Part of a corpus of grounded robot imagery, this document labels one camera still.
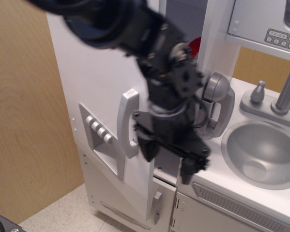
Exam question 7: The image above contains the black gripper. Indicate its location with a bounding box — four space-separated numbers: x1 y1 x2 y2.
132 102 210 185

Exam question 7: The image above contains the silver fridge door handle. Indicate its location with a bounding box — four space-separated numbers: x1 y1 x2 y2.
117 88 139 159

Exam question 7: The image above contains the white toy fridge door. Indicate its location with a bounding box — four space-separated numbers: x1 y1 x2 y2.
46 0 167 221

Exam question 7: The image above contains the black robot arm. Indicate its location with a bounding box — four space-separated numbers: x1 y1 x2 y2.
33 0 210 185

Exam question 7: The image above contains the silver oven vent panel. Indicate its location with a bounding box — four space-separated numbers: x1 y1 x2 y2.
192 182 290 232

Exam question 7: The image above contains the silver toy telephone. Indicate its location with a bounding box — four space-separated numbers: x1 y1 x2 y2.
196 72 235 140

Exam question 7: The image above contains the silver ice dispenser panel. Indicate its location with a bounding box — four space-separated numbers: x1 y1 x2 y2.
78 103 125 180

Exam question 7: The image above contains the white lower freezer door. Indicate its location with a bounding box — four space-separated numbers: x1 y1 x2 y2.
77 145 177 232

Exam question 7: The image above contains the white toy kitchen cabinet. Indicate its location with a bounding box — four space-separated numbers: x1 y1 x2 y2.
152 0 290 232

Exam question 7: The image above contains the silver toy sink bowl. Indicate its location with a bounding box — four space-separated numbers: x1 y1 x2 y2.
221 121 290 190

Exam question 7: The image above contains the silver faucet knob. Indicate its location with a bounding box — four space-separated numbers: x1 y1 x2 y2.
250 80 266 103

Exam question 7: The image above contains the red toy pepper right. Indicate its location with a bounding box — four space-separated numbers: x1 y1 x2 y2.
189 37 201 58

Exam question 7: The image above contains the silver toy faucet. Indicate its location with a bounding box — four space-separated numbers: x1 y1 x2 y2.
271 73 290 115

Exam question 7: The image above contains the toy microwave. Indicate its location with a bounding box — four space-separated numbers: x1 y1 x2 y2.
228 0 290 50

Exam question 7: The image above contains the dark object bottom left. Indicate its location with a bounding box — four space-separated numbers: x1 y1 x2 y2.
0 215 25 232

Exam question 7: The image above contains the silver freezer door handle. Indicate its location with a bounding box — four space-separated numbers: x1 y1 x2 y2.
150 191 162 225

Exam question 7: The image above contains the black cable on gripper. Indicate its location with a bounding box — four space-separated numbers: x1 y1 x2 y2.
192 99 208 128

